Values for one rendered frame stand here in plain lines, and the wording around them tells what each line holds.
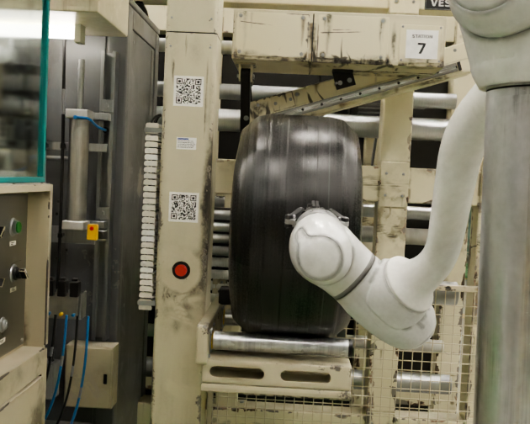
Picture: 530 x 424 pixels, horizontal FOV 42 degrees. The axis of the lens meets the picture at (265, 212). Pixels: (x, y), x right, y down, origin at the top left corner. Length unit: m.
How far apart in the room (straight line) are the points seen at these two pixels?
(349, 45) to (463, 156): 1.08
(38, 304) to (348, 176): 0.76
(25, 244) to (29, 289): 0.10
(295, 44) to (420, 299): 1.06
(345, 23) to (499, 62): 1.34
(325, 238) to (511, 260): 0.43
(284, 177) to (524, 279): 0.90
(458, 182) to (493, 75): 0.31
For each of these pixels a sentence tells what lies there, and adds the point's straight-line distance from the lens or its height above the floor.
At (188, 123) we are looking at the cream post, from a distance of 1.75.
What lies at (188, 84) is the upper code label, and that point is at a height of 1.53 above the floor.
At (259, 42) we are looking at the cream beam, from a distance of 2.02.
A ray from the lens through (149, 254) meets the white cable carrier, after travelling 1.82.
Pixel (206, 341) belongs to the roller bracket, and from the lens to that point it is 1.67.
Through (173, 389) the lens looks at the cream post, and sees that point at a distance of 1.83.
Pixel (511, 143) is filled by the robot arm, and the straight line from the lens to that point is 0.72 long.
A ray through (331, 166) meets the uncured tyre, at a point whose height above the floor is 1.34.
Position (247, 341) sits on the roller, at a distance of 1.70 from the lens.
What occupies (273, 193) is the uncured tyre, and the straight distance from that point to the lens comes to 1.53.
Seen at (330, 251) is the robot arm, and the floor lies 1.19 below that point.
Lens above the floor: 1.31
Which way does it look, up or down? 3 degrees down
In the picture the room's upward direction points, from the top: 3 degrees clockwise
